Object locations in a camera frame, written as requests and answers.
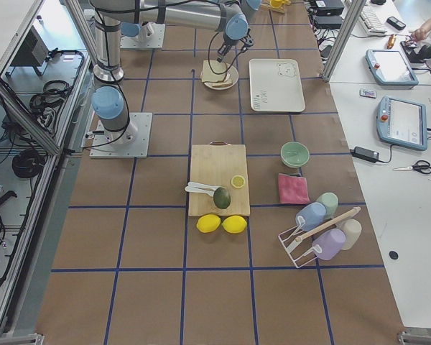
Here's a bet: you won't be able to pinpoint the purple cup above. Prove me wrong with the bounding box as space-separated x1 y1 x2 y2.
312 228 346 260

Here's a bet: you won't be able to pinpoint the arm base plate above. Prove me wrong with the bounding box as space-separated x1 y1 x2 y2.
120 22 165 50
88 112 152 159

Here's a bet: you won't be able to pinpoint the cream bear tray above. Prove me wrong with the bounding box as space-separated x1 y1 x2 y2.
249 58 305 113

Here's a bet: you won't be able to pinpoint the teach pendant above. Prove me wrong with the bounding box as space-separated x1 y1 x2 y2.
365 50 419 87
376 96 427 151

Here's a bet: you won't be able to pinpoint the lemon slice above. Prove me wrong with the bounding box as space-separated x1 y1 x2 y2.
231 175 246 189

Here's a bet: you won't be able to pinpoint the avocado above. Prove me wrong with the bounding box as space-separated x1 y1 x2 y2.
213 187 231 209

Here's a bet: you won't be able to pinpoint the upper teach pendant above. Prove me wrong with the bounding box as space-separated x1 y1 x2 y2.
365 50 419 87

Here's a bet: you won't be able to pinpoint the person hand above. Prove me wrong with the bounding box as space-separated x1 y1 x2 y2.
410 27 429 42

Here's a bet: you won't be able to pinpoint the black scissors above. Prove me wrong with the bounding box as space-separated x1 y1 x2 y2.
394 160 431 175

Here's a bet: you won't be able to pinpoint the lower teach pendant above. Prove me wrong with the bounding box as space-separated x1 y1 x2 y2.
376 96 427 151

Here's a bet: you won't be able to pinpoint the white wire cup rack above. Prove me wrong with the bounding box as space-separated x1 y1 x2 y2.
277 206 361 269

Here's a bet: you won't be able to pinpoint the white plastic knife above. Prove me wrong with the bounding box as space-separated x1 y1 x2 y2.
185 181 219 197

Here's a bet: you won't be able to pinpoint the yellow cup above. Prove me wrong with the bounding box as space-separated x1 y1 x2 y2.
269 0 291 12

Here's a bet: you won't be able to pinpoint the whole lemon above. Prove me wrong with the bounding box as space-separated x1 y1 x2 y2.
196 214 221 234
221 215 247 234

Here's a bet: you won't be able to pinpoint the cream cup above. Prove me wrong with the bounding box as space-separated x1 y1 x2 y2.
336 218 362 250

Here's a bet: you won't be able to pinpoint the green cup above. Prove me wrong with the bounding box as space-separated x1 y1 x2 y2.
316 192 338 220

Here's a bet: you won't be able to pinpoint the bread slice under egg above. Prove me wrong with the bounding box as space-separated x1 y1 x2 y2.
207 73 238 90

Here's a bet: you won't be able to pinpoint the bamboo cutting board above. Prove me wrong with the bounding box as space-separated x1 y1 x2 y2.
188 144 251 216

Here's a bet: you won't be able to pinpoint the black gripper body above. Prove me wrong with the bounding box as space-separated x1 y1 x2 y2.
221 30 254 50

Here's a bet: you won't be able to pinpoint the black power adapter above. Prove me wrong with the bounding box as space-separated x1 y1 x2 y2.
350 146 379 162

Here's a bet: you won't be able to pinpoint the blue cup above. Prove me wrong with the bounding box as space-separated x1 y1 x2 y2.
295 202 326 231

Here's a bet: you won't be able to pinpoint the white keyboard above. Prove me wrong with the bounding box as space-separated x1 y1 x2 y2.
358 6 387 37

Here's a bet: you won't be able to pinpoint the pink cloth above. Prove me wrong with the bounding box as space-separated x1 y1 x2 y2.
278 173 310 205

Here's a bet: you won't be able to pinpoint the left whole lemon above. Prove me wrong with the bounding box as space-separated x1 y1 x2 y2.
196 214 221 234

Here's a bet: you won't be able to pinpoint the white bread slice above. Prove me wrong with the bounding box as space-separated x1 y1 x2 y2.
200 60 228 83

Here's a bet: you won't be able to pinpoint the aluminium frame post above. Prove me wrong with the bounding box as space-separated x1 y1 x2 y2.
322 0 366 82

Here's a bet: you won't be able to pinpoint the right whole lemon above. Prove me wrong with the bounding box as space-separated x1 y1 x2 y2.
221 215 247 234

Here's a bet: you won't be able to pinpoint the cream round plate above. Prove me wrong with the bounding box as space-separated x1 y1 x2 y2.
202 63 238 88

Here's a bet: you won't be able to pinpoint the green bowl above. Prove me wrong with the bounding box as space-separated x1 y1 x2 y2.
280 141 310 168

